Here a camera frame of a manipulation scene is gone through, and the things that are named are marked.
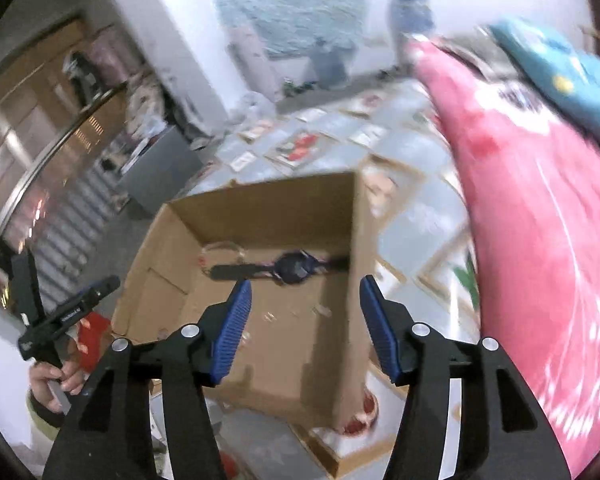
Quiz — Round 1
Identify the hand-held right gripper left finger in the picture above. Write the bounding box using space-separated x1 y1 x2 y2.
42 279 253 480

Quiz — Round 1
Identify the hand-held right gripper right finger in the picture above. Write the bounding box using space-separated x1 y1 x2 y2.
359 275 573 480

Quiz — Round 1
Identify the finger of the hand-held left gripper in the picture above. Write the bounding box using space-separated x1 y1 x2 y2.
54 275 122 330
11 249 47 330

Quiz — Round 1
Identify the torn brown cardboard box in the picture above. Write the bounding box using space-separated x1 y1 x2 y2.
111 171 381 431

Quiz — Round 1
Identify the small orange pink bead bracelet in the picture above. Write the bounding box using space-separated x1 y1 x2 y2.
200 242 243 273

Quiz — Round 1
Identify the purple smartwatch with black strap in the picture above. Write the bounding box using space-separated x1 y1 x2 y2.
211 252 351 286

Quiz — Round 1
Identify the person's left forearm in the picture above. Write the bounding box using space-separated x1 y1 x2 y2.
26 392 76 461

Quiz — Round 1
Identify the person's left hand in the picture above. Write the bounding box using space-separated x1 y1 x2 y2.
29 340 89 414

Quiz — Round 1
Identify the red paper gift bag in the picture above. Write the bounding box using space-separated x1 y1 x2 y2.
76 311 114 362

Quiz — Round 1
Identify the fruit print tablecloth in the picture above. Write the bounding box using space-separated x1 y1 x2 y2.
150 80 481 478

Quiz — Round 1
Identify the grey storage box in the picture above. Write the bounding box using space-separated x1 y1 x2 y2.
117 125 203 218

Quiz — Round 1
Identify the metal stair railing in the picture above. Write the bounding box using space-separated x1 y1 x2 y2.
0 80 131 281

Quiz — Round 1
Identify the red floral blanket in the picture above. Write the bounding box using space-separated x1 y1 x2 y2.
405 40 600 478

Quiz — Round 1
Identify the white paper roll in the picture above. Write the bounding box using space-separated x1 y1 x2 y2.
227 22 281 106

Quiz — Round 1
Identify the blue water jug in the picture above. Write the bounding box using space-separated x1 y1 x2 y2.
390 0 436 43

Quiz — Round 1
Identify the teal cartoon pillow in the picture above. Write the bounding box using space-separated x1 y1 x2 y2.
490 17 600 146

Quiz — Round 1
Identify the teal floral hanging cloth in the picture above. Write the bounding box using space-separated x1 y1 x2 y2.
207 0 381 58

